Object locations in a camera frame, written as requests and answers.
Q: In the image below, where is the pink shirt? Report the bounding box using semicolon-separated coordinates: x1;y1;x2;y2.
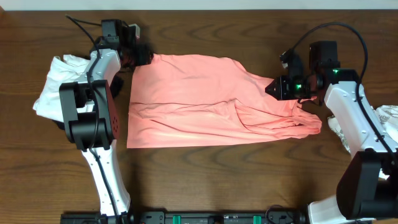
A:
127;54;322;148

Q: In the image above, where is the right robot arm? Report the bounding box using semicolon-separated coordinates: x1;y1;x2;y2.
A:
265;41;397;223

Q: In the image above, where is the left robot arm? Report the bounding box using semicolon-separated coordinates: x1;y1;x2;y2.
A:
59;19;154;223

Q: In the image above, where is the black folded shirt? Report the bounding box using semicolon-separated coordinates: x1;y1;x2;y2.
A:
53;75;124;130

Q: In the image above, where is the white folded shirt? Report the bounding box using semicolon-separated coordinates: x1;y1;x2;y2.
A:
33;54;90;123

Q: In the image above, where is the white fern print shirt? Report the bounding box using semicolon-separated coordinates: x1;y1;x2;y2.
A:
326;105;398;181

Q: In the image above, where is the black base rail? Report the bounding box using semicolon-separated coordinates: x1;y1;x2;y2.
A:
60;208;309;224

